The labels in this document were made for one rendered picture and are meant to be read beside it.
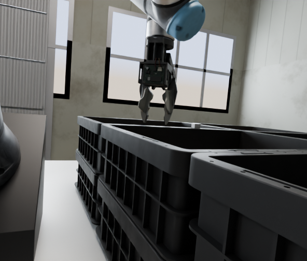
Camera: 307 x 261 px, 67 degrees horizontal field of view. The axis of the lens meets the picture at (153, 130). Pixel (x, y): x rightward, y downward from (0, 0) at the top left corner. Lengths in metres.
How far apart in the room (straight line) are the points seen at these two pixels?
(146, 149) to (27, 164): 0.29
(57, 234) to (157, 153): 0.36
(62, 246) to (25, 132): 0.24
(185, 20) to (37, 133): 0.37
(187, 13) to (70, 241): 0.48
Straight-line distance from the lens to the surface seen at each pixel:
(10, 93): 2.55
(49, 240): 0.53
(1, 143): 0.45
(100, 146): 0.51
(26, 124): 0.57
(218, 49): 3.20
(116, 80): 2.60
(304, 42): 2.89
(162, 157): 0.23
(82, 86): 2.55
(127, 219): 0.33
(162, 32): 0.61
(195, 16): 0.47
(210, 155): 0.20
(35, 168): 0.50
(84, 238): 0.53
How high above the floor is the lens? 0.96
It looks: 5 degrees down
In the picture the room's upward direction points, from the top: 5 degrees clockwise
